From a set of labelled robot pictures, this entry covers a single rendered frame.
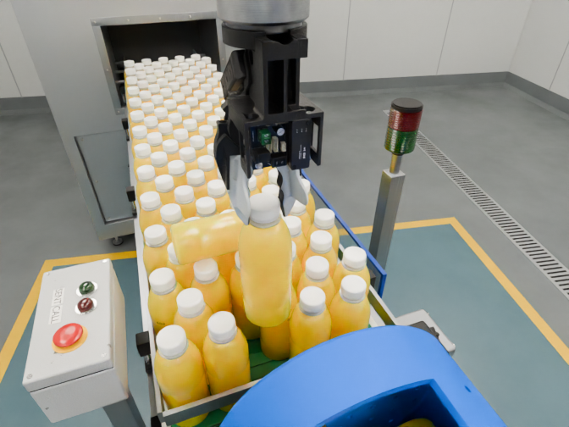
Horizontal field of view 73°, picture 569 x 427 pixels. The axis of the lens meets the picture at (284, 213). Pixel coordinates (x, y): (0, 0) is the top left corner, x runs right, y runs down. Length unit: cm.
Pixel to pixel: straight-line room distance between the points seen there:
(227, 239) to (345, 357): 33
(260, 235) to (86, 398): 33
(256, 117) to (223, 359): 37
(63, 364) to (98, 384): 5
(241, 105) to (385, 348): 25
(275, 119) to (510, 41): 531
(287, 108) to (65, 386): 45
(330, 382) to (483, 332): 180
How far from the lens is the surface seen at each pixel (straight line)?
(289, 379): 37
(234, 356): 59
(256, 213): 44
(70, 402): 63
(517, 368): 207
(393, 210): 94
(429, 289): 222
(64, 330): 60
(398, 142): 83
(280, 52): 31
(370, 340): 38
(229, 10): 33
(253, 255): 46
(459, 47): 523
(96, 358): 57
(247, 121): 32
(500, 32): 547
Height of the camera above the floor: 154
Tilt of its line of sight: 36 degrees down
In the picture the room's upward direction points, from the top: straight up
